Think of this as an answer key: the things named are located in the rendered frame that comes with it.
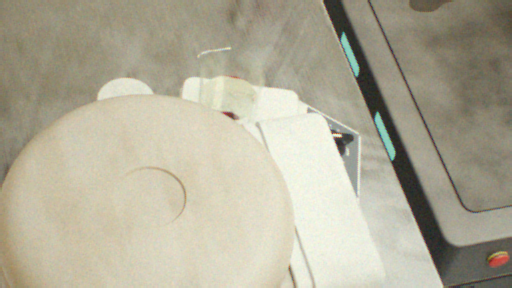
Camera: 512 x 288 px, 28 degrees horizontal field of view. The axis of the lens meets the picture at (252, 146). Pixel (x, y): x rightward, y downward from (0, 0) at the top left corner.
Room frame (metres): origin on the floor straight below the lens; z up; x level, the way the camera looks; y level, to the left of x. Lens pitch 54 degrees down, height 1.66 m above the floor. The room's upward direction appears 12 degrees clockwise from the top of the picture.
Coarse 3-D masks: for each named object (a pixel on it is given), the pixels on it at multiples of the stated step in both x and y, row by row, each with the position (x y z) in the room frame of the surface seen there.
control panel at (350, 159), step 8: (328, 120) 0.68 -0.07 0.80; (336, 128) 0.68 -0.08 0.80; (344, 128) 0.68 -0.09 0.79; (352, 144) 0.67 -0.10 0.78; (352, 152) 0.66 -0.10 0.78; (344, 160) 0.64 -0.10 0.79; (352, 160) 0.65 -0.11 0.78; (352, 168) 0.64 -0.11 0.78; (352, 176) 0.63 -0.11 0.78; (352, 184) 0.62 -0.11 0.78
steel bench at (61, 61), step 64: (0, 0) 0.80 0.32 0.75; (64, 0) 0.82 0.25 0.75; (128, 0) 0.84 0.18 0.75; (192, 0) 0.86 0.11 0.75; (256, 0) 0.88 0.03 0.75; (320, 0) 0.90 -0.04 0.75; (0, 64) 0.70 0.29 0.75; (64, 64) 0.72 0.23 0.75; (128, 64) 0.74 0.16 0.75; (192, 64) 0.76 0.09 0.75; (320, 64) 0.80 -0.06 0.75; (0, 128) 0.62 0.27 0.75; (0, 192) 0.54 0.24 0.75; (384, 192) 0.64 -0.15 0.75; (384, 256) 0.56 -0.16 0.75
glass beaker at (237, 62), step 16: (224, 48) 0.65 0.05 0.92; (208, 64) 0.63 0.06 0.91; (224, 64) 0.65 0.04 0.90; (240, 64) 0.65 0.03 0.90; (256, 64) 0.64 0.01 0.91; (208, 80) 0.64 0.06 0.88; (256, 80) 0.64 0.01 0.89; (208, 96) 0.60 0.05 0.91; (256, 96) 0.60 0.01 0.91; (224, 112) 0.59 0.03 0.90; (240, 112) 0.59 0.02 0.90; (256, 112) 0.61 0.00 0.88
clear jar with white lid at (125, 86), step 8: (112, 80) 0.65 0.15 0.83; (120, 80) 0.65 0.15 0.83; (128, 80) 0.66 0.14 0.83; (136, 80) 0.66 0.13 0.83; (104, 88) 0.64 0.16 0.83; (112, 88) 0.64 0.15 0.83; (120, 88) 0.64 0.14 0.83; (128, 88) 0.65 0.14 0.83; (136, 88) 0.65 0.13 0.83; (144, 88) 0.65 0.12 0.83; (104, 96) 0.63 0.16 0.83; (112, 96) 0.63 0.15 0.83
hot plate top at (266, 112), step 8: (192, 80) 0.67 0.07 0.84; (184, 88) 0.65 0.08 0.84; (192, 88) 0.66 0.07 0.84; (264, 88) 0.68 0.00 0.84; (272, 88) 0.68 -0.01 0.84; (184, 96) 0.64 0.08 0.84; (192, 96) 0.65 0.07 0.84; (264, 96) 0.67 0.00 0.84; (272, 96) 0.67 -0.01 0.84; (280, 96) 0.67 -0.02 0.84; (288, 96) 0.67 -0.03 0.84; (296, 96) 0.67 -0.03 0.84; (264, 104) 0.65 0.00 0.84; (272, 104) 0.66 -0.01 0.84; (280, 104) 0.66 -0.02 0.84; (288, 104) 0.66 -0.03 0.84; (296, 104) 0.66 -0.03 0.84; (264, 112) 0.64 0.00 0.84; (272, 112) 0.65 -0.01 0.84; (280, 112) 0.65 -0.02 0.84; (288, 112) 0.65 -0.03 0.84; (296, 112) 0.65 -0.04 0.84; (256, 120) 0.63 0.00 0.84
